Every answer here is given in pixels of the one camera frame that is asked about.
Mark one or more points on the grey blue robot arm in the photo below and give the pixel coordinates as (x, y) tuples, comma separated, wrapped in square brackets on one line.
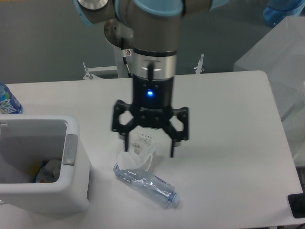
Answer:
[(155, 27)]

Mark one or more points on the white trash can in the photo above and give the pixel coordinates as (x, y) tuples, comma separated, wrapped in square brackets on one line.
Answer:
[(29, 140)]

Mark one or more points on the trash inside can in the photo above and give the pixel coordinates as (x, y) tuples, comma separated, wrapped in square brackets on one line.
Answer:
[(48, 172)]

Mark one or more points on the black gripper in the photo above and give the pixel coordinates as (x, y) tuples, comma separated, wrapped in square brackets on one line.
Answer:
[(151, 108)]

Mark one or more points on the blue labelled water bottle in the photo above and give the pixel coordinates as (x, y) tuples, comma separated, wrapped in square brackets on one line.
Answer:
[(8, 102)]

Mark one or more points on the crushed clear plastic bottle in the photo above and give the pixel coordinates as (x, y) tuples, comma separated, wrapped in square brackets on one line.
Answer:
[(150, 185)]

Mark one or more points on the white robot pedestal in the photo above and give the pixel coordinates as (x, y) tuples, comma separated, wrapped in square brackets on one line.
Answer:
[(123, 61)]

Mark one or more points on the blue plastic bag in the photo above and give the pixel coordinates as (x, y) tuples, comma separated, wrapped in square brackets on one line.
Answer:
[(276, 10)]

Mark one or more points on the black device at edge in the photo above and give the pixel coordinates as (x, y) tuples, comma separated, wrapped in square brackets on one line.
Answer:
[(297, 205)]

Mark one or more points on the crumpled white plastic bag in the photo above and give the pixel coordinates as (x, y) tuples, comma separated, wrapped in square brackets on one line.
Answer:
[(140, 152)]

